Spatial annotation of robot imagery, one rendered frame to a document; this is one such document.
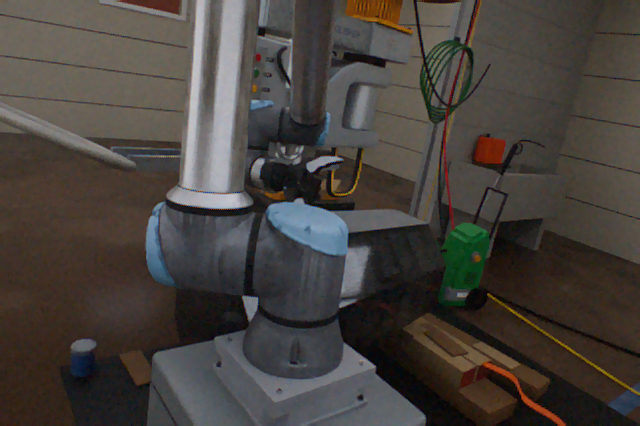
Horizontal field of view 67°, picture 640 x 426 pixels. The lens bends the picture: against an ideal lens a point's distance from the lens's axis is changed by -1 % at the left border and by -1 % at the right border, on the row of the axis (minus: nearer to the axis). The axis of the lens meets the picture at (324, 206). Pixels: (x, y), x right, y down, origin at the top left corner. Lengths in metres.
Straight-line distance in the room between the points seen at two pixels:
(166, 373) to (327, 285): 0.36
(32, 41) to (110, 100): 1.21
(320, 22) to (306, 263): 0.46
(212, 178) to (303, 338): 0.31
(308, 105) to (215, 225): 0.43
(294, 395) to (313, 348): 0.09
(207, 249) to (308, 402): 0.31
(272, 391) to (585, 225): 6.14
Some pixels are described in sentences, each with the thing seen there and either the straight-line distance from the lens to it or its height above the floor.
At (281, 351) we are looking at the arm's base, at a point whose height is 0.97.
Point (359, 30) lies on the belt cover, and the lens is 2.08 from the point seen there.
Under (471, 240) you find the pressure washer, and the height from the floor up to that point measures 0.51.
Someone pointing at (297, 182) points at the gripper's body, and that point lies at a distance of 1.09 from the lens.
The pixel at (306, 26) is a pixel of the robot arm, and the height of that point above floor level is 1.52.
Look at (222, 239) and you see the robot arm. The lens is 0.82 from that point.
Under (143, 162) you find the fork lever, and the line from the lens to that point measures 1.59.
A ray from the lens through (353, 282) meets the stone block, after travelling 2.00.
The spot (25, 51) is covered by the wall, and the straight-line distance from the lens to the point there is 7.69.
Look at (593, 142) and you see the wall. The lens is 6.75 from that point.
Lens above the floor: 1.43
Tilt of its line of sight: 15 degrees down
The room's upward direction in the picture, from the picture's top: 10 degrees clockwise
